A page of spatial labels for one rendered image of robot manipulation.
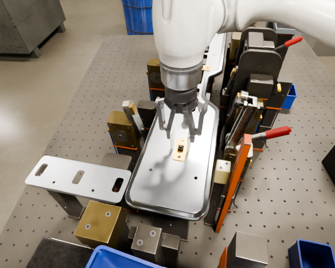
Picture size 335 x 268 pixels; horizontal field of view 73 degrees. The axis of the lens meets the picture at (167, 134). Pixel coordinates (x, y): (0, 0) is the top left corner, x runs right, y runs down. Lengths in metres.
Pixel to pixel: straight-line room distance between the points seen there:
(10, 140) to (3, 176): 0.41
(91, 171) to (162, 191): 0.22
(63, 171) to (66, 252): 0.24
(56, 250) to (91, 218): 0.10
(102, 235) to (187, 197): 0.23
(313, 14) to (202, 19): 0.17
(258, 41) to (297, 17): 0.39
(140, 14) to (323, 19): 2.70
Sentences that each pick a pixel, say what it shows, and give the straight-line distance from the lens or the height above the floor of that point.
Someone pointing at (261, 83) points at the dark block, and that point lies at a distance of 0.78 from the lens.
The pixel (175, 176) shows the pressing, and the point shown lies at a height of 1.00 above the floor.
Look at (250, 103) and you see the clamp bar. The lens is 0.55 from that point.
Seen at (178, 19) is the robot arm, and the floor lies 1.40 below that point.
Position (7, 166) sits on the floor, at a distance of 2.36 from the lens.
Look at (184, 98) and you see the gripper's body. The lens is 0.50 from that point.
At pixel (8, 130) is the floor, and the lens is 2.69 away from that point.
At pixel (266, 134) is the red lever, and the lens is 0.61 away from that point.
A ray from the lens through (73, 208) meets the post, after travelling 0.92.
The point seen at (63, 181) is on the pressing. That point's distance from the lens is 0.71.
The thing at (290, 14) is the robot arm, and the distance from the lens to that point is 0.49.
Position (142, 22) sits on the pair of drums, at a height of 0.44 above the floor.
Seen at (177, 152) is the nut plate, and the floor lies 1.00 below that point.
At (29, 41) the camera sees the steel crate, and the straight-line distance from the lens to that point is 3.65.
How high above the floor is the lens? 1.54
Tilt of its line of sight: 48 degrees down
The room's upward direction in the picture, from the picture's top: 3 degrees counter-clockwise
